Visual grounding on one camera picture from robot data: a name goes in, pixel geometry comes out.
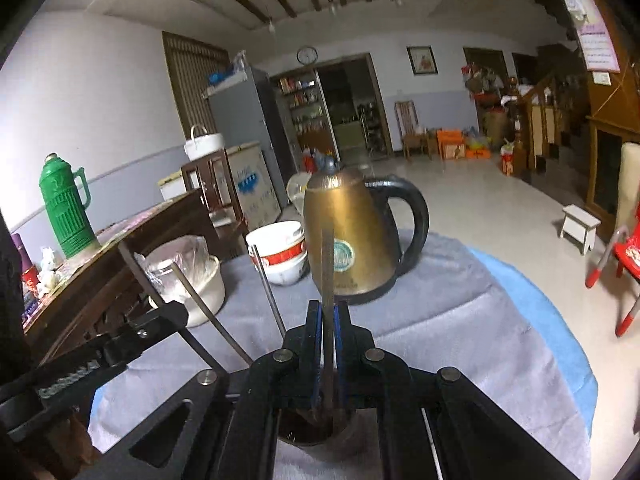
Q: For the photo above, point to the red metal-legged chair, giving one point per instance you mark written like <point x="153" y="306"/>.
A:
<point x="627" y="255"/>

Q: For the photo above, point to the grey table cloth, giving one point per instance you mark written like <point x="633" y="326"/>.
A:
<point x="450" y="340"/>

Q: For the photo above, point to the clear plastic bag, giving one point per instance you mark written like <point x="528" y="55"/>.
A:
<point x="175" y="260"/>

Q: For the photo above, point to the blue cloth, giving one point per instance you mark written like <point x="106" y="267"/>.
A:
<point x="540" y="310"/>

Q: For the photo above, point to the white small stool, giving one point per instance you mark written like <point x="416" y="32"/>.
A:
<point x="580" y="222"/>

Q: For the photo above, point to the round wall clock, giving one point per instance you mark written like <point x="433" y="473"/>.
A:
<point x="307" y="54"/>

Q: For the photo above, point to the metal utensil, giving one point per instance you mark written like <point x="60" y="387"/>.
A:
<point x="327" y="280"/>

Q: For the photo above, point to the wooden lattice door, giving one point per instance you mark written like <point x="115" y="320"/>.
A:
<point x="192" y="80"/>

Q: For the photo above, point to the dark chopstick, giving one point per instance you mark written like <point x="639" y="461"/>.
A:
<point x="142" y="277"/>

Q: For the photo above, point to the beige chair back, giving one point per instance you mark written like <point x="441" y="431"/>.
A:
<point x="630" y="190"/>

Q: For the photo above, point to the grey refrigerator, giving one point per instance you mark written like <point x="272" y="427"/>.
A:
<point x="240" y="110"/>

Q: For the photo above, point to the wooden chair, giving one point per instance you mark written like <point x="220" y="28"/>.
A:
<point x="412" y="135"/>

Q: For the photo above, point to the framed wall picture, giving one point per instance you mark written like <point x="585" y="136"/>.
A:
<point x="422" y="60"/>

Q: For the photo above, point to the orange cardboard box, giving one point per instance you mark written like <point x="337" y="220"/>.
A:
<point x="451" y="144"/>

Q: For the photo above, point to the white chest freezer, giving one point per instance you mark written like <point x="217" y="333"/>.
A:
<point x="252" y="185"/>

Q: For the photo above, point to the white bucket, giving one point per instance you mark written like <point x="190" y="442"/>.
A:
<point x="202" y="146"/>

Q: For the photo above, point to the gold electric kettle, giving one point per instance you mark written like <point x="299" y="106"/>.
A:
<point x="350" y="230"/>

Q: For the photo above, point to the white bowl with red band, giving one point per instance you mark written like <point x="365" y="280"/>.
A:
<point x="277" y="247"/>

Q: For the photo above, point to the dark wooden table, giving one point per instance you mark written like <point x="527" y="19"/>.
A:
<point x="100" y="270"/>

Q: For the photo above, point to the brown utensil cup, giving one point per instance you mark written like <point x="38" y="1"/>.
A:
<point x="310" y="427"/>

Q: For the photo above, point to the metal chopstick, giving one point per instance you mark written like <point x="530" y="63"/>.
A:
<point x="267" y="290"/>
<point x="210" y="312"/>

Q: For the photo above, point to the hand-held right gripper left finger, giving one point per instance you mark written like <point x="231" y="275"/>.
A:
<point x="314" y="355"/>

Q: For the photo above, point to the wooden staircase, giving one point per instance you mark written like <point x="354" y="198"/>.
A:
<point x="545" y="120"/>

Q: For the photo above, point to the white plastic basin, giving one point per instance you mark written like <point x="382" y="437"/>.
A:
<point x="207" y="295"/>

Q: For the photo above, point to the white electric fan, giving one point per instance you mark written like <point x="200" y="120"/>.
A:
<point x="296" y="192"/>

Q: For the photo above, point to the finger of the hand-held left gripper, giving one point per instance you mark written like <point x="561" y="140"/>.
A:
<point x="150" y="327"/>

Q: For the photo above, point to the green thermos flask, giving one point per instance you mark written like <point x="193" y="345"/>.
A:
<point x="67" y="210"/>

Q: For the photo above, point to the goods shelf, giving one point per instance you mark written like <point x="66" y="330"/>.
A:
<point x="302" y="110"/>

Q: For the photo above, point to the purple bottle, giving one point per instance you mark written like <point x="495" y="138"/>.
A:
<point x="21" y="255"/>

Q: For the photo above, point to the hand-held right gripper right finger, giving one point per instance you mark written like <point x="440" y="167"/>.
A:
<point x="341" y="355"/>

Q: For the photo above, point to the wall calendar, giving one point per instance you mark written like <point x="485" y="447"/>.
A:
<point x="592" y="30"/>

